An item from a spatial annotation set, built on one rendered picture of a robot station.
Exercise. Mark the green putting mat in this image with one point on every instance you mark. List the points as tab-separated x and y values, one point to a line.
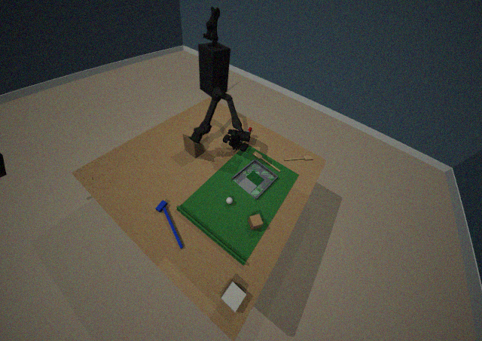
228	223

